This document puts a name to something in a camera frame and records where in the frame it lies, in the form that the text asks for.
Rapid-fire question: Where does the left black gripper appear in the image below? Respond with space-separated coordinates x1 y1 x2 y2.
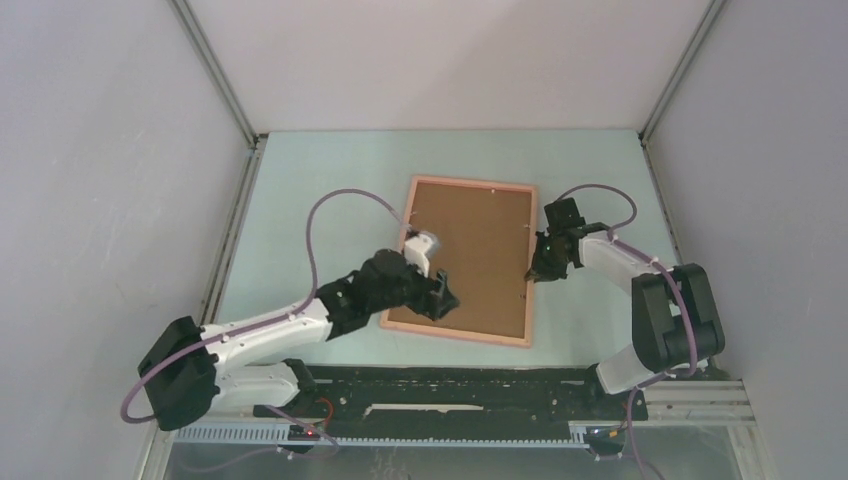
369 254 458 321

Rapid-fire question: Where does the brown backing board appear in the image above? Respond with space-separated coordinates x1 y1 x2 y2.
386 181 533 339

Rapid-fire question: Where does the orange wooden picture frame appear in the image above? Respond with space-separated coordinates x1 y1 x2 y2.
378 174 539 350

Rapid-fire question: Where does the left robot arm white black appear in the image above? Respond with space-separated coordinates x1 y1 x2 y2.
137 249 460 431

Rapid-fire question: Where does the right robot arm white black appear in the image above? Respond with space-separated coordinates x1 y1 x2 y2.
525 198 726 418

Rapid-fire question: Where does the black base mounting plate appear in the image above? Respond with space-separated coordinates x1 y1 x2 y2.
281 366 647 442

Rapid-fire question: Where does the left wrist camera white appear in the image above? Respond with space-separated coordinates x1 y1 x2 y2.
402 230 441 277

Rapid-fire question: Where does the grey cable duct strip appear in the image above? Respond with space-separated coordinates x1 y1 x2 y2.
175 422 589 448

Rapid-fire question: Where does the right aluminium corner post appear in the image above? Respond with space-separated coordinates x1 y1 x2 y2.
639 0 729 147

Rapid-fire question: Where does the aluminium corner post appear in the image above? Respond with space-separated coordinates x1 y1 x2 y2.
168 0 259 148
639 0 729 147

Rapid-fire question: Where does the left aluminium corner post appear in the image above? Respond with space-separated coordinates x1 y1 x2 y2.
168 0 259 148

